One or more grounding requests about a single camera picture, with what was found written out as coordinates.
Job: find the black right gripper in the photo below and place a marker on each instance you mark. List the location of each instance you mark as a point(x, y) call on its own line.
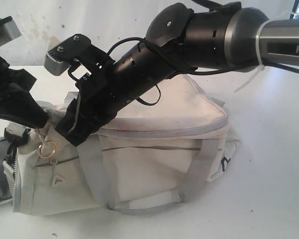
point(112, 87)

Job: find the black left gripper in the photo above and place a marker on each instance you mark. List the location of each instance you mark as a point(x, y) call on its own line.
point(16, 103)

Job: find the white canvas backpack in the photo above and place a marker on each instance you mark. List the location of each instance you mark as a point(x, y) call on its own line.
point(146, 160)

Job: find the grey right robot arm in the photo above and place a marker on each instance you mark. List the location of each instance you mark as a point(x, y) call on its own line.
point(178, 41)

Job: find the white backdrop curtain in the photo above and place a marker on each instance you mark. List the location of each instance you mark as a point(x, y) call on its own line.
point(44, 23)

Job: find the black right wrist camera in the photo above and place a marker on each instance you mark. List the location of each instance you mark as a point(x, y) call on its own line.
point(75, 51)

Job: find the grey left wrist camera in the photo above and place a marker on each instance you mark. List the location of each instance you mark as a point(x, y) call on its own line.
point(8, 30)

